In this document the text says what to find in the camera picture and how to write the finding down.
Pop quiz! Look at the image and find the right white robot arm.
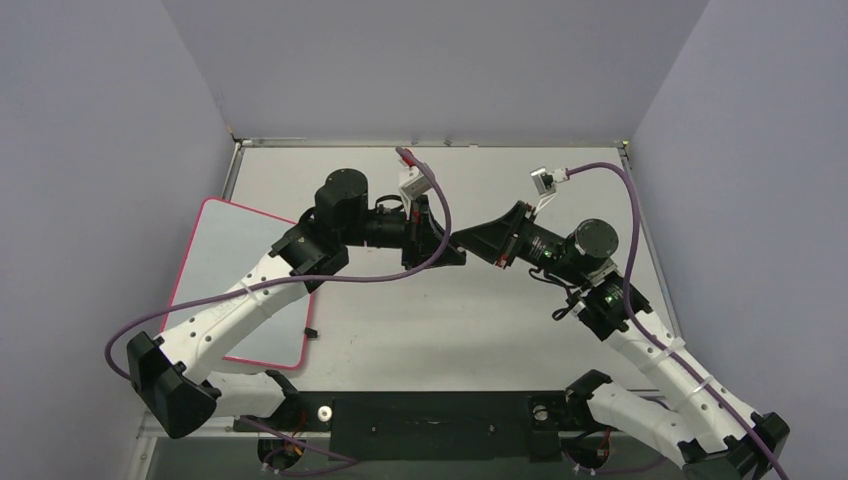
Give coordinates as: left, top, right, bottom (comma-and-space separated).
451, 202, 789, 479

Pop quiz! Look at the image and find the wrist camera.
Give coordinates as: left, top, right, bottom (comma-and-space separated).
530, 167, 569, 215
398, 166, 432, 201

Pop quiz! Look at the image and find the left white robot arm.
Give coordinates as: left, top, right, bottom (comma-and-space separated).
126, 166, 466, 439

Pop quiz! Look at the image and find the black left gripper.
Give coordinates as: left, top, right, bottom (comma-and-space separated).
341, 195, 466, 271

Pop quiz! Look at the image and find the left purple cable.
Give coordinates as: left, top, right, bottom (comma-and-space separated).
103, 146, 453, 382

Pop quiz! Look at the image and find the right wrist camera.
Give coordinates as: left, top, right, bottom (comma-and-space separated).
530, 167, 569, 215

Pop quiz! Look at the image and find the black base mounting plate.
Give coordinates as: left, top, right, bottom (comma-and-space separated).
261, 390, 604, 462

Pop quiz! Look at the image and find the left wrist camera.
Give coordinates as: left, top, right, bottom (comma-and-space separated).
398, 166, 432, 201

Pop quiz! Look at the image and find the pink framed whiteboard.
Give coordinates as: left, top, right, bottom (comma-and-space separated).
171, 199, 314, 373

